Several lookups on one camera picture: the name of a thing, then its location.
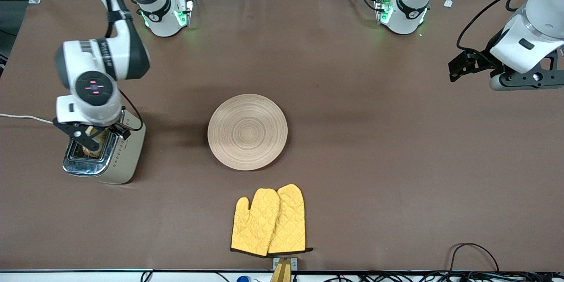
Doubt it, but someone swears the round wooden plate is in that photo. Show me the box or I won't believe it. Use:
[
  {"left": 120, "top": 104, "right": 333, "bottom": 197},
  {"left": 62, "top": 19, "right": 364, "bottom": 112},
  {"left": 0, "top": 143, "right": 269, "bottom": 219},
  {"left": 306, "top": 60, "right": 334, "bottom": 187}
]
[{"left": 208, "top": 93, "right": 289, "bottom": 171}]

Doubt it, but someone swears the small metal bracket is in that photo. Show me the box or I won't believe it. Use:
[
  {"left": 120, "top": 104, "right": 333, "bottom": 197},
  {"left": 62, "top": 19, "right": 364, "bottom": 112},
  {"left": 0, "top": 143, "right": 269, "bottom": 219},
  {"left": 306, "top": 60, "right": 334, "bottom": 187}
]
[{"left": 272, "top": 257, "right": 298, "bottom": 272}]

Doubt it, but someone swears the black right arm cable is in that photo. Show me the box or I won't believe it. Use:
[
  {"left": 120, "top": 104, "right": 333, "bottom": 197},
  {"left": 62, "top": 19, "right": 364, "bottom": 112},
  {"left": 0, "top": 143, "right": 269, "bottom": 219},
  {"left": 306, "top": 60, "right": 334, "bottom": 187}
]
[{"left": 95, "top": 0, "right": 146, "bottom": 133}]

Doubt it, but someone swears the white toaster power cable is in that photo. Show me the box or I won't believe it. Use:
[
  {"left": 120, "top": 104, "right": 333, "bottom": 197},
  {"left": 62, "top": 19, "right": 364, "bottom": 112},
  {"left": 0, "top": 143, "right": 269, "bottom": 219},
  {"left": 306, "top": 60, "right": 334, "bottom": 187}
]
[{"left": 0, "top": 113, "right": 56, "bottom": 125}]

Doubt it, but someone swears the beige chrome two-slot toaster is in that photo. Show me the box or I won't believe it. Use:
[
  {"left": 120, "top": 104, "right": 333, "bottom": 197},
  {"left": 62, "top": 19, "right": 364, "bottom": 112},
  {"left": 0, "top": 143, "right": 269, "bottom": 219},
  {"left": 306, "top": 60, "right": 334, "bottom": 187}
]
[{"left": 62, "top": 108, "right": 146, "bottom": 185}]

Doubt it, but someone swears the looped black cable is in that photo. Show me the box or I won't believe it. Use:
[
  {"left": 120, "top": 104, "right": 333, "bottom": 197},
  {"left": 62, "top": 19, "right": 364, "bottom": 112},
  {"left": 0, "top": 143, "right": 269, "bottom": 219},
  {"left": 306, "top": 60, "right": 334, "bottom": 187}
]
[{"left": 448, "top": 243, "right": 501, "bottom": 274}]

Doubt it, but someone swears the yellow quilted mitt with thumb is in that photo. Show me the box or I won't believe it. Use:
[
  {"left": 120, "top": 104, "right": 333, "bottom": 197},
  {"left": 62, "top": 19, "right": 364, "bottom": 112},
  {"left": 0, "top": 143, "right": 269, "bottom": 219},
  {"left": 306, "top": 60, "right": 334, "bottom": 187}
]
[{"left": 231, "top": 188, "right": 280, "bottom": 257}]

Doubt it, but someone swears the yellow quilted oven mitt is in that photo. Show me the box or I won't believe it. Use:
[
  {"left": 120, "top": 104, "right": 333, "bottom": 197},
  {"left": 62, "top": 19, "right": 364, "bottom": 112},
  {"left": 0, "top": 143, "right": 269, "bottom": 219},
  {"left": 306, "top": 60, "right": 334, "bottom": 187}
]
[{"left": 268, "top": 184, "right": 313, "bottom": 255}]

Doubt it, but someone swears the green-lit arm base box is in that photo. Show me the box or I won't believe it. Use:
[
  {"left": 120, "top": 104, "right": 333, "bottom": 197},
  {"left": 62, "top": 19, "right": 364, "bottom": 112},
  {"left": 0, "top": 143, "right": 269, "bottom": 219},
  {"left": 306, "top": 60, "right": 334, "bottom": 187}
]
[
  {"left": 174, "top": 0, "right": 195, "bottom": 28},
  {"left": 375, "top": 0, "right": 393, "bottom": 25}
]

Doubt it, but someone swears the brown bread slice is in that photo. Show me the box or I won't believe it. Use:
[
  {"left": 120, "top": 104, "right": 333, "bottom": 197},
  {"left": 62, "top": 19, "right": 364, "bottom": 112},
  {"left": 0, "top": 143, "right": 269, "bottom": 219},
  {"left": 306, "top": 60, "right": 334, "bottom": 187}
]
[{"left": 84, "top": 126, "right": 111, "bottom": 159}]

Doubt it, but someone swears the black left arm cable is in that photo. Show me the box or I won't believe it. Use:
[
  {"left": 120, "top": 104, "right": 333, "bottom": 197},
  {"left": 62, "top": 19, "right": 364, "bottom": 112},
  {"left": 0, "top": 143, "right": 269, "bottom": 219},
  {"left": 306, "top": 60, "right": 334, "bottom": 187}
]
[{"left": 456, "top": 0, "right": 536, "bottom": 52}]

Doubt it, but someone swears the black cable bundle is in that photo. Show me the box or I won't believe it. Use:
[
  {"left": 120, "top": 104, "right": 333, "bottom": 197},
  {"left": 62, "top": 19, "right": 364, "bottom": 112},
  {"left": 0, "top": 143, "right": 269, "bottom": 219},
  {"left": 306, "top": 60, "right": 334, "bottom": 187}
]
[{"left": 326, "top": 271, "right": 564, "bottom": 282}]

